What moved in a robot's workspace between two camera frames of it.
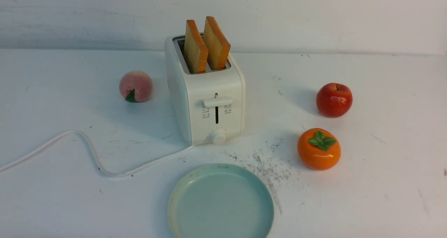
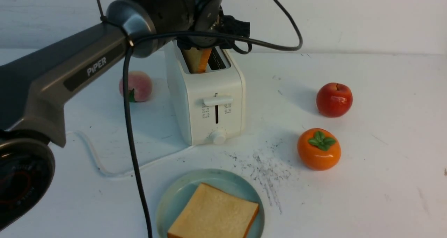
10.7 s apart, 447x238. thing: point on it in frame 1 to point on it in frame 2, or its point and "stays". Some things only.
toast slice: (196, 48) stays
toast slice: (217, 46) to (211, 213)
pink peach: (136, 86) stays
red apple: (334, 100) stays
